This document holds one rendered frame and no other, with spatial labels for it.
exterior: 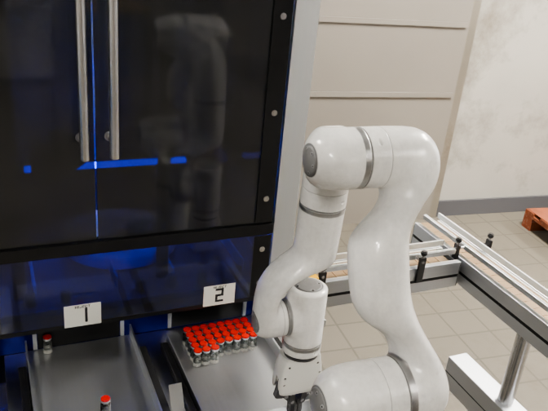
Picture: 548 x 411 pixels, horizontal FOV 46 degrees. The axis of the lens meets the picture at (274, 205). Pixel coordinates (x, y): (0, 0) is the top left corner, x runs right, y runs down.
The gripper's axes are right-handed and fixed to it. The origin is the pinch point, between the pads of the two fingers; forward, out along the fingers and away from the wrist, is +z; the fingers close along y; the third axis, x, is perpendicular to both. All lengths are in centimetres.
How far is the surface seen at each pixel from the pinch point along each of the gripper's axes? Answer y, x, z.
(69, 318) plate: 44, -33, -10
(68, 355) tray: 44, -37, 3
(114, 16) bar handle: 34, -25, -81
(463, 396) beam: -85, -34, 45
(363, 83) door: -159, -244, -14
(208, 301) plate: 9.8, -33.4, -9.4
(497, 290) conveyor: -82, -28, -1
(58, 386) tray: 48, -27, 3
